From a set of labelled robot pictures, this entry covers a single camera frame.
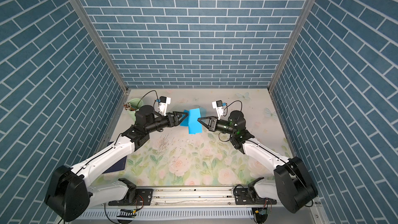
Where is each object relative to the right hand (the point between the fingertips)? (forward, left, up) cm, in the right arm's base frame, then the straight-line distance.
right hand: (200, 122), depth 73 cm
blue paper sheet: (-2, +3, -2) cm, 4 cm away
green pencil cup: (+17, +42, -10) cm, 47 cm away
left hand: (+2, +6, +1) cm, 6 cm away
